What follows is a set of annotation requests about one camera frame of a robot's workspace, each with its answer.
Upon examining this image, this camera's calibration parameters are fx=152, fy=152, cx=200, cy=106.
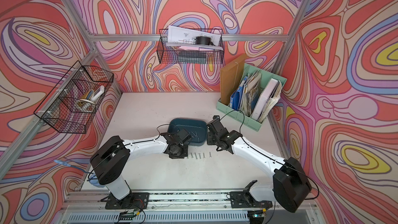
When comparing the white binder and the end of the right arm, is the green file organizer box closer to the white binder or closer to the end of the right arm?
the white binder

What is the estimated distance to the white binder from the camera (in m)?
0.84

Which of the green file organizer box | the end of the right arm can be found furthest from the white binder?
the end of the right arm

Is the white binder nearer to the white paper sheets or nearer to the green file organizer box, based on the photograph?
the green file organizer box

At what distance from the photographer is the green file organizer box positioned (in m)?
0.86

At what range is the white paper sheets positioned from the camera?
0.84 meters
